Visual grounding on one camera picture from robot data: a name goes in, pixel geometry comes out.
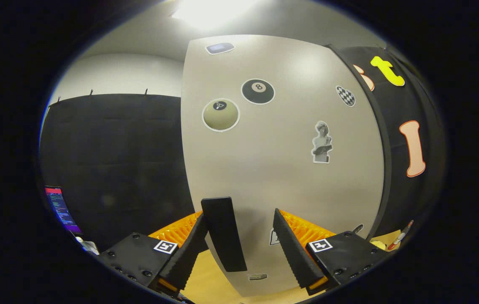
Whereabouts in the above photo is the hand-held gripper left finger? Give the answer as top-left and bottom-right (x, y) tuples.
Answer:
(98, 211), (210, 296)

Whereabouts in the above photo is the grey shoe cabinet door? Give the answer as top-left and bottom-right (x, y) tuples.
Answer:
(180, 35), (385, 297)

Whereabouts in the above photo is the computer monitor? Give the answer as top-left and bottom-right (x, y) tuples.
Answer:
(44, 186), (84, 235)

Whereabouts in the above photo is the black backdrop cloth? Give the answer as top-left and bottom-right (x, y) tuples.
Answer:
(39, 44), (447, 252)

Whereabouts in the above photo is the small white object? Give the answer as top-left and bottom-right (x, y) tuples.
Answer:
(75, 236), (100, 256)

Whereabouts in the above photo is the black cabinet door handle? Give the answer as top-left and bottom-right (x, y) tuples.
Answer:
(201, 196), (248, 273)

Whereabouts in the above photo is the white red-tipped pen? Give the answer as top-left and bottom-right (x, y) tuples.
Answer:
(387, 220), (414, 252)

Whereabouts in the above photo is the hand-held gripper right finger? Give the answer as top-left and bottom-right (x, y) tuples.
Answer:
(272, 208), (390, 296)

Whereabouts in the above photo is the dark grey shoe cabinet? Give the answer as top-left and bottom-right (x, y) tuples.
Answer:
(328, 44), (393, 241)

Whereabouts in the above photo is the large ceiling light panel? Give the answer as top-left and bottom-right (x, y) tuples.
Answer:
(172, 0), (261, 30)

